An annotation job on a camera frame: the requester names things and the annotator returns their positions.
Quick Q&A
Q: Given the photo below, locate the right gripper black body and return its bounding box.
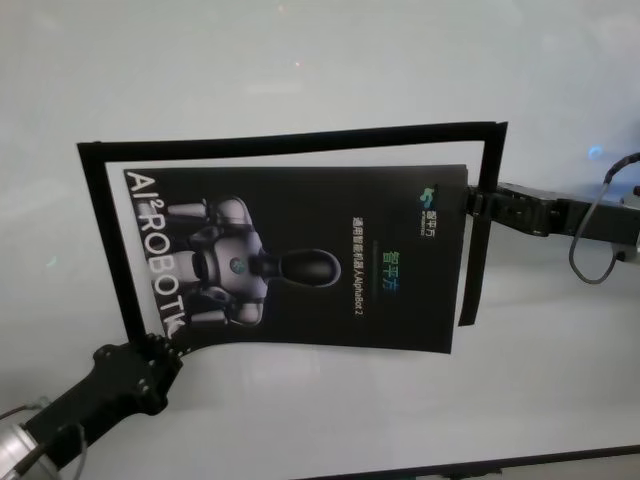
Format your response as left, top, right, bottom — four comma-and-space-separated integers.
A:
557, 196, 640, 247

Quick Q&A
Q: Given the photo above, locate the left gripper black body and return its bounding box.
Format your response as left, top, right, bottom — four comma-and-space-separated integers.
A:
23, 372, 161, 457

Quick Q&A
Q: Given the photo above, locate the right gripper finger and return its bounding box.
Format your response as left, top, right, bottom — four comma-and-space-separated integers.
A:
463, 181, 560, 237

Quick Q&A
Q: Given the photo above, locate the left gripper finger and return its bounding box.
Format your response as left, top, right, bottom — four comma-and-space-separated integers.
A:
91, 340, 157, 381
142, 333, 183, 404

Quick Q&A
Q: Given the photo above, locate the black robot poster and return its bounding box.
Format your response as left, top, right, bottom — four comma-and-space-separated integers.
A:
123, 162, 471, 355

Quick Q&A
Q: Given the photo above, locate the thin grey cable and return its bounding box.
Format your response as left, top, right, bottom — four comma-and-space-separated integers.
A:
0, 395, 52, 419
569, 152, 640, 287

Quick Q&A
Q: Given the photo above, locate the black cable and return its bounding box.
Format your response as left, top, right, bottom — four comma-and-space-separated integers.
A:
22, 423, 90, 480

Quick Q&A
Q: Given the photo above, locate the black tape frame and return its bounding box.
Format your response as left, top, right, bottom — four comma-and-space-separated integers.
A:
75, 119, 510, 351

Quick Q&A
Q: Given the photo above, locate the black table edge frame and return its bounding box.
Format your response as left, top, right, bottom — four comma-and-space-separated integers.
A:
64, 439, 640, 480

